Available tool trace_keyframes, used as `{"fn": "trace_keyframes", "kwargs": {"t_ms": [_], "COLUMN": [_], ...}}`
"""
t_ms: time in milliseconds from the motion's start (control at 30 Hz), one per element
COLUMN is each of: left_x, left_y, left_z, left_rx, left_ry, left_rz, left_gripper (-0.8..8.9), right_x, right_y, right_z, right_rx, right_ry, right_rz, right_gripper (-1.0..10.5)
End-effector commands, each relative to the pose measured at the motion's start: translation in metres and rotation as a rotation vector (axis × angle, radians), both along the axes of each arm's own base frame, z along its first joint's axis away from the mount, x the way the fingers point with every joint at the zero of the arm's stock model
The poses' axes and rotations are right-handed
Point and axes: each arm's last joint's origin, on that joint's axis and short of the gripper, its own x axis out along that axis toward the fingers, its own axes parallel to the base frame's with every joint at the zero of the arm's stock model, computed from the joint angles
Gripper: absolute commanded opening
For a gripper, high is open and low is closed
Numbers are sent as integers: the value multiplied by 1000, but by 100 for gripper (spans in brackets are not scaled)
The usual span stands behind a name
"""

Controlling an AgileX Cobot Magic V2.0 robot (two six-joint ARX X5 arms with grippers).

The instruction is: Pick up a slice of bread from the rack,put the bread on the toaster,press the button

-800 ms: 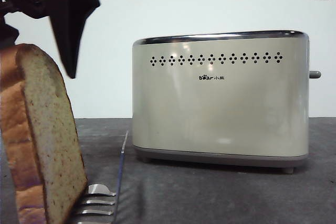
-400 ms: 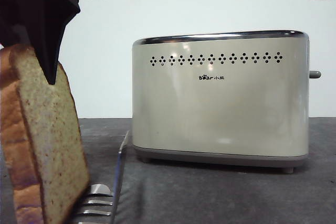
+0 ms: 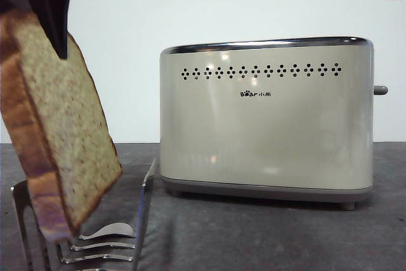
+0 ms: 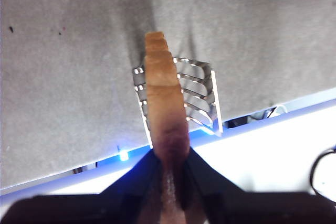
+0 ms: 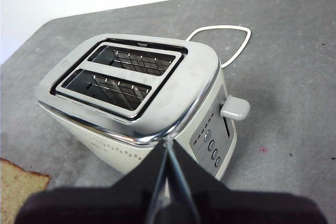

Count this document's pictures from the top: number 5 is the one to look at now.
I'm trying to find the cream two-slot toaster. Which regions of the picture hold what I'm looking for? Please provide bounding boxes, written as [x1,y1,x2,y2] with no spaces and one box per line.
[36,34,238,182]

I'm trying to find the white power cable with plug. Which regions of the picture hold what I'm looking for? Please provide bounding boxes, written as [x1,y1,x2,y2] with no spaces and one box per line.
[186,25,252,69]

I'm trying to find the toasted bread slice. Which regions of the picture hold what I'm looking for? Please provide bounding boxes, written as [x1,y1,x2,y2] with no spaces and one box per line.
[0,157,51,224]

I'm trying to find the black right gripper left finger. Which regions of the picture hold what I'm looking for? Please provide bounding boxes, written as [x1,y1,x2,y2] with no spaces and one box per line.
[14,136,169,224]

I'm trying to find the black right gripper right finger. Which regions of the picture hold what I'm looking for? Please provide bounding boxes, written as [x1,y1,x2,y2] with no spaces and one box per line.
[170,136,328,224]

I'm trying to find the grey toaster lever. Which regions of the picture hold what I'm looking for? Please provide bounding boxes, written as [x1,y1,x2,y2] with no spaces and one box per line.
[220,95,251,121]

